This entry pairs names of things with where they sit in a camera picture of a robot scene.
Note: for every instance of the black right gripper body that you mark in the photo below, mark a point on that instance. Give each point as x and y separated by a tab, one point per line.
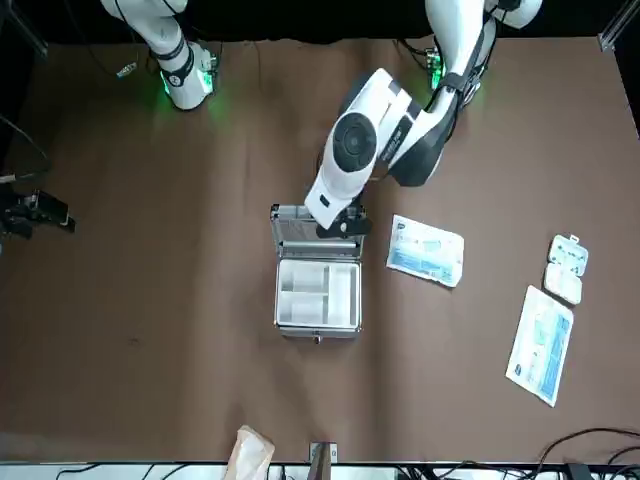
17	217

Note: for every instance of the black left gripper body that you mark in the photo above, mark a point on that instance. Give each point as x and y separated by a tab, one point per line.
352	215

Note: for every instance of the aluminium profile post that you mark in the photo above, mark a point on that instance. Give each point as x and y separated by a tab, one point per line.
322	460

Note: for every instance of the black power adapter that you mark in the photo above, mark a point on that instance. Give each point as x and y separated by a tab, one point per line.
580	471

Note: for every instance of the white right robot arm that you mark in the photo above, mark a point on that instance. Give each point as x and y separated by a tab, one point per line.
175	55

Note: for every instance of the white plastic partition tray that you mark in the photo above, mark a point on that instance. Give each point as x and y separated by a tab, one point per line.
342	290

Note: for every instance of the aluminium frame strut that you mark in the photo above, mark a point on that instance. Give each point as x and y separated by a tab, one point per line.
616	25

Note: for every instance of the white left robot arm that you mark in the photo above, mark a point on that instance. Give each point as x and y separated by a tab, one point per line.
450	40

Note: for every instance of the aluminium first-aid case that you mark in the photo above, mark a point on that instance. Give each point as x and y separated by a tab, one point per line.
320	332

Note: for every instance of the long white teal pouch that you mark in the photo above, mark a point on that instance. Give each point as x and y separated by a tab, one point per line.
542	345

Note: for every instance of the open white plastic pill box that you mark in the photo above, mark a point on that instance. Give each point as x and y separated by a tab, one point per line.
567	270

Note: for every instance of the large flat blue white packet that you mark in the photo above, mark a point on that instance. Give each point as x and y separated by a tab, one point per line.
425	255

